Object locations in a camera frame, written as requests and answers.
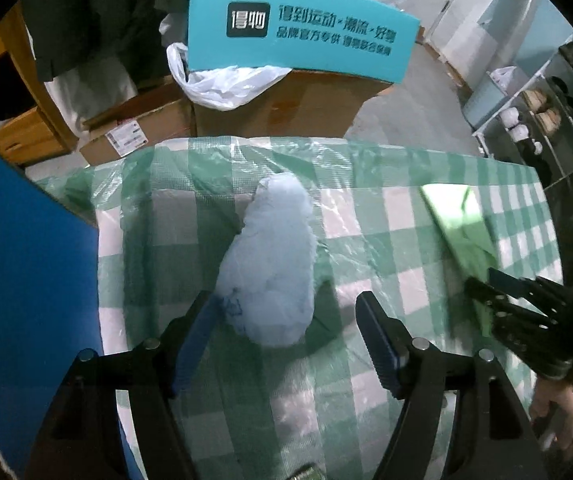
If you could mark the white fluffy sock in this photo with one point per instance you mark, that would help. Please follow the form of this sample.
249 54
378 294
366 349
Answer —
271 265

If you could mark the black hanging jacket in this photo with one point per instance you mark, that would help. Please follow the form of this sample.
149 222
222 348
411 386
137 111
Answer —
106 10

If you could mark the light green cloth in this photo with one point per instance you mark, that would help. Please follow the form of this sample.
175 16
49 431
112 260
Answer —
459 230

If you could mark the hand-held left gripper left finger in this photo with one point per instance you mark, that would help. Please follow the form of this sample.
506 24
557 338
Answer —
194 347

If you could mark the white hanging garment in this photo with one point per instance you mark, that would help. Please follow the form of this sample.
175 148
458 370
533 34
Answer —
91 95

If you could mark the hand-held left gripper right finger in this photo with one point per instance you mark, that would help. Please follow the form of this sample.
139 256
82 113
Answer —
380 345

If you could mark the teal printed box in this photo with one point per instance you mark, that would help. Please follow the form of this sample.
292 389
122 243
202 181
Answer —
306 30

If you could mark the flat labelled cardboard box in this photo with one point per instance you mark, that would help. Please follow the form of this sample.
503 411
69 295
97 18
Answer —
131 130

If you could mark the wooden louvred cabinet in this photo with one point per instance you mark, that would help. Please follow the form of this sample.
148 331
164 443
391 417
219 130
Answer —
6 95

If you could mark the light blue trash bin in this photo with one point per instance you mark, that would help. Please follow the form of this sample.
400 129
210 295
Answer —
486 102

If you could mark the white plastic bag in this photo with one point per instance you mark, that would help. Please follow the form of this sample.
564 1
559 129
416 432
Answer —
221 85

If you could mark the blue-rimmed cardboard shoe box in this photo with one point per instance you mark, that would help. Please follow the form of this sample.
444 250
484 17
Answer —
31 285

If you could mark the group of shoes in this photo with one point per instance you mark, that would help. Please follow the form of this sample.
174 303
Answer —
521 125

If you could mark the large brown cardboard box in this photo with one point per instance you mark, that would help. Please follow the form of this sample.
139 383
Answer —
291 105

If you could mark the grey shoe rack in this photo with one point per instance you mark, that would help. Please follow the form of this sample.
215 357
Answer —
566 110

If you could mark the green checked tablecloth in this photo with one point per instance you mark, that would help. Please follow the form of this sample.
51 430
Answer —
366 220

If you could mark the person's right hand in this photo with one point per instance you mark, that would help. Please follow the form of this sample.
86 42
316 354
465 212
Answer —
554 402

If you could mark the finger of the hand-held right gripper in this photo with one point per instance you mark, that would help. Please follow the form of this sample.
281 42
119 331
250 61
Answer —
511 322
516 287

